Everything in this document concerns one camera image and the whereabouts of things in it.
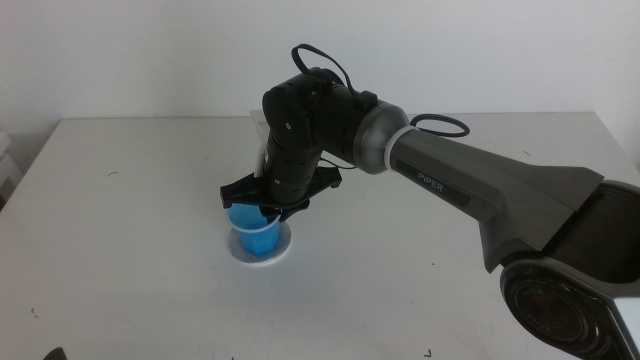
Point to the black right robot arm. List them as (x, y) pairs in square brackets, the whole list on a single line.
[(500, 195)]

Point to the round grey cup mat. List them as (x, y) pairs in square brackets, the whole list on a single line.
[(284, 243)]

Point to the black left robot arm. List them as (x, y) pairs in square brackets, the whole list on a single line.
[(55, 354)]

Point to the blue plastic cup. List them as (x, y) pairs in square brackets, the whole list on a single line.
[(257, 242)]

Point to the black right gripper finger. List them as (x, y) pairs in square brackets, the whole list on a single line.
[(270, 214)]

